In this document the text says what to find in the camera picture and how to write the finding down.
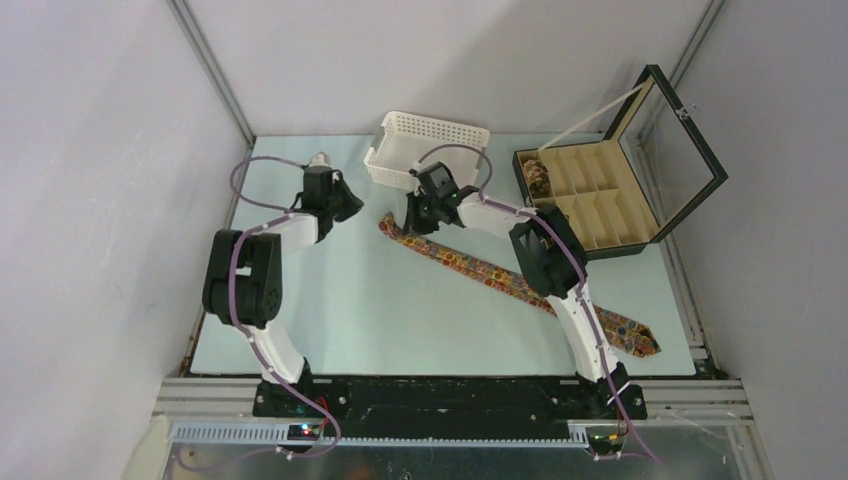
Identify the colourful patterned tie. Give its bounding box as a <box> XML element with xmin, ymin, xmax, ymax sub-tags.
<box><xmin>378</xmin><ymin>212</ymin><xmax>661</xmax><ymax>358</ymax></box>

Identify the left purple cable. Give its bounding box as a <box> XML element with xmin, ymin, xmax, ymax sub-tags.
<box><xmin>173</xmin><ymin>156</ymin><xmax>343</xmax><ymax>473</ymax></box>

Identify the black compartment tie box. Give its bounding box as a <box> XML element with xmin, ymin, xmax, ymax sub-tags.
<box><xmin>512</xmin><ymin>64</ymin><xmax>728</xmax><ymax>260</ymax></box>

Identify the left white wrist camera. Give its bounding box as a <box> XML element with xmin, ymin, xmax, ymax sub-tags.
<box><xmin>308</xmin><ymin>151</ymin><xmax>332</xmax><ymax>168</ymax></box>

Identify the rolled tie far compartment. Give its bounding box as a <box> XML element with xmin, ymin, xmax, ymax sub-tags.
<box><xmin>521</xmin><ymin>157</ymin><xmax>552</xmax><ymax>198</ymax></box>

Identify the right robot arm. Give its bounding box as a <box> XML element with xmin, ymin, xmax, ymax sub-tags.
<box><xmin>405</xmin><ymin>162</ymin><xmax>631</xmax><ymax>418</ymax></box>

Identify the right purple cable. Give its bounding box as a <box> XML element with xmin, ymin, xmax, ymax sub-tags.
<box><xmin>414</xmin><ymin>144</ymin><xmax>667</xmax><ymax>465</ymax></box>

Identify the purple cable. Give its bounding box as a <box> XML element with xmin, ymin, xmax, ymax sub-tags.
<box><xmin>173</xmin><ymin>156</ymin><xmax>343</xmax><ymax>473</ymax></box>
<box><xmin>414</xmin><ymin>144</ymin><xmax>667</xmax><ymax>465</ymax></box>

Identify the white perforated plastic basket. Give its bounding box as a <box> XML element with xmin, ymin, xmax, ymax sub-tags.
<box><xmin>363</xmin><ymin>111</ymin><xmax>490</xmax><ymax>192</ymax></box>

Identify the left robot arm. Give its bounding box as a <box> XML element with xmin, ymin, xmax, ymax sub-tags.
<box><xmin>201</xmin><ymin>165</ymin><xmax>363</xmax><ymax>417</ymax></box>

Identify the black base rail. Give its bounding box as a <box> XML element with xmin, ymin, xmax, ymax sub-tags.
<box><xmin>252</xmin><ymin>375</ymin><xmax>647</xmax><ymax>440</ymax></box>

